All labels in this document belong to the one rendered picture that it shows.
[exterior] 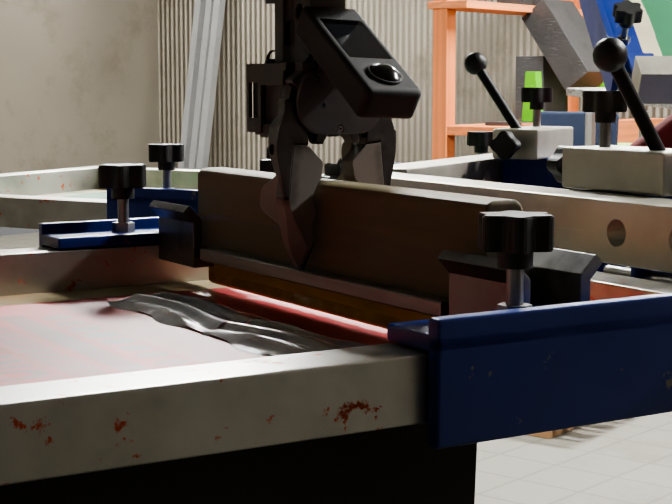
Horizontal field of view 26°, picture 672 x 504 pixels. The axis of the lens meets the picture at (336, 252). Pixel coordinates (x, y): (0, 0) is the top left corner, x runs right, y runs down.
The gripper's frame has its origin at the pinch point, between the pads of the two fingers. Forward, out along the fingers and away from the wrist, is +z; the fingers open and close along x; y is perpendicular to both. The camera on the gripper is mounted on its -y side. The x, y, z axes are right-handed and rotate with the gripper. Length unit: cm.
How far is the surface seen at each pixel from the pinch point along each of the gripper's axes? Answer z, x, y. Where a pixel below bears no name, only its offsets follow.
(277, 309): 5.4, 0.8, 7.3
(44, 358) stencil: 5.3, 23.6, -2.7
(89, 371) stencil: 5.3, 22.6, -8.2
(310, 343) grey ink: 4.8, 7.7, -9.6
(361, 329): 5.4, 0.1, -3.9
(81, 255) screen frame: 2.4, 10.0, 25.4
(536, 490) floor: 101, -196, 217
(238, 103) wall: 6, -462, 907
